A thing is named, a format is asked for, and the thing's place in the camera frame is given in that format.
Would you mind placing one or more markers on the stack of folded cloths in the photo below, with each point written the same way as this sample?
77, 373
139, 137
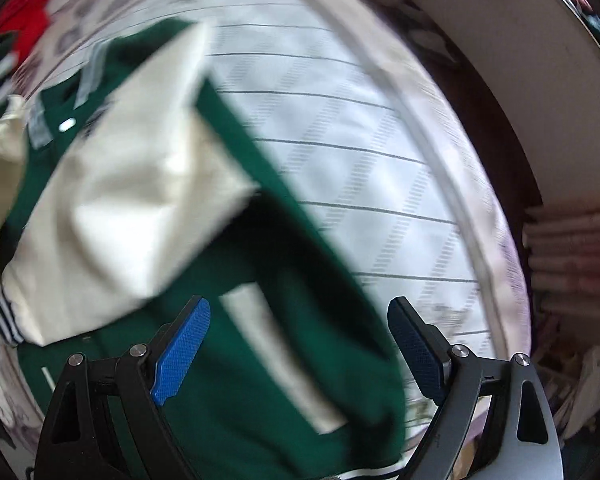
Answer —
575, 260

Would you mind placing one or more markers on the red cloth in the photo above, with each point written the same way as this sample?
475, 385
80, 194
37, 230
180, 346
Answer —
25, 15

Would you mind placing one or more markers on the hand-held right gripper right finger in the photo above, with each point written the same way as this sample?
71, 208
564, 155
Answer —
420, 355

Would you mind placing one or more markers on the green and cream varsity jacket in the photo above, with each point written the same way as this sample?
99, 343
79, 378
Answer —
290, 260

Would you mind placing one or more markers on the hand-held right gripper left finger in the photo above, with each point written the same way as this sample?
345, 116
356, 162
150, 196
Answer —
180, 355

